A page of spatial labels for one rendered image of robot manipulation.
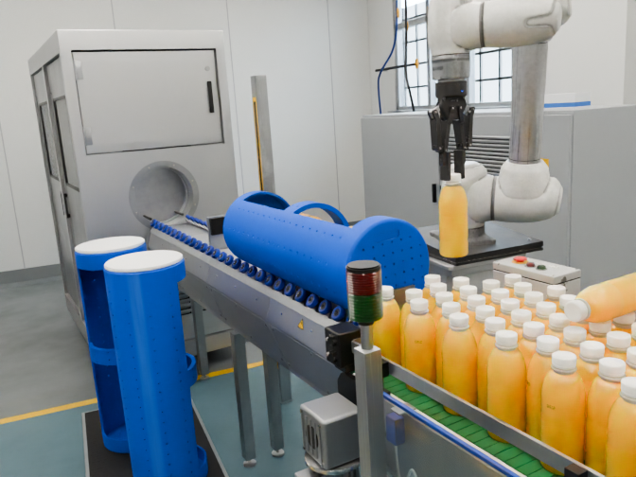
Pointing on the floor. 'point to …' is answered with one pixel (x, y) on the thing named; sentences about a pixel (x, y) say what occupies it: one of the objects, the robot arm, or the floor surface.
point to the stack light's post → (370, 412)
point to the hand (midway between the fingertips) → (452, 166)
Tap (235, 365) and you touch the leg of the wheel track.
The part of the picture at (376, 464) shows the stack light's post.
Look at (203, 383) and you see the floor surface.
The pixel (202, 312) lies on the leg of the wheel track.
